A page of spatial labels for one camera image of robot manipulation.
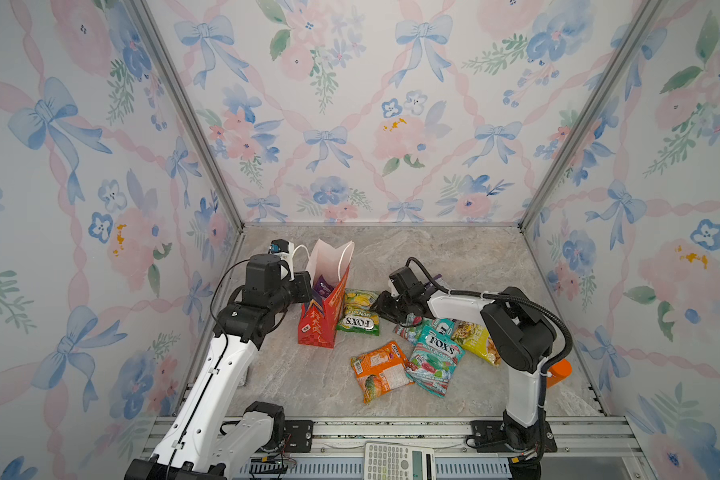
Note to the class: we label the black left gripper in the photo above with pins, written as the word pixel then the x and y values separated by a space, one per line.
pixel 301 282

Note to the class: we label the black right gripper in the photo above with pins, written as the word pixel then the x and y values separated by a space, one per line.
pixel 381 307

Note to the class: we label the yellow green Fox's packet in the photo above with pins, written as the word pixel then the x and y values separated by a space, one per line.
pixel 357 316

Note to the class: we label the purple Fox's berries packet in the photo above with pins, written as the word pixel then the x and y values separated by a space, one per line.
pixel 322 288

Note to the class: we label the teal Fox's candy packet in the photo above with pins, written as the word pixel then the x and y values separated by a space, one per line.
pixel 433 361

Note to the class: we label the red paper gift bag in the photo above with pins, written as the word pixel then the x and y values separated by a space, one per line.
pixel 319 318

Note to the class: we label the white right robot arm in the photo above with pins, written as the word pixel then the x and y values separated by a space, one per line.
pixel 529 338

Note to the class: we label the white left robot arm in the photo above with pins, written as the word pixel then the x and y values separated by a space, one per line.
pixel 195 447

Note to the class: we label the pink fruit candy packet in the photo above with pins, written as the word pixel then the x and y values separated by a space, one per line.
pixel 412 327

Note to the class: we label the orange snack packet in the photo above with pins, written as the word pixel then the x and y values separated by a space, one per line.
pixel 380 371

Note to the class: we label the yellow nut snack packet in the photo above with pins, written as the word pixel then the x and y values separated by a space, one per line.
pixel 476 339

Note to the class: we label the white calculator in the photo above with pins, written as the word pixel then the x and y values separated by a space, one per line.
pixel 387 461

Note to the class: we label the orange cup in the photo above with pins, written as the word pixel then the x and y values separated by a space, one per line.
pixel 559 372

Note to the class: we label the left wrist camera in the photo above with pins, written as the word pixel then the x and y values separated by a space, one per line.
pixel 286 251

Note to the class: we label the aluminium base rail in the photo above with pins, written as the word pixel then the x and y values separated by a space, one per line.
pixel 437 448

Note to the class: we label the aluminium left corner post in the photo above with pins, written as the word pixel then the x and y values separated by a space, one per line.
pixel 155 45

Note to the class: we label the aluminium corner post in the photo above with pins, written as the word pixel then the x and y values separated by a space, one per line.
pixel 635 34
pixel 155 45

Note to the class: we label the aluminium right corner post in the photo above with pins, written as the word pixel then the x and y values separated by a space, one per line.
pixel 635 34

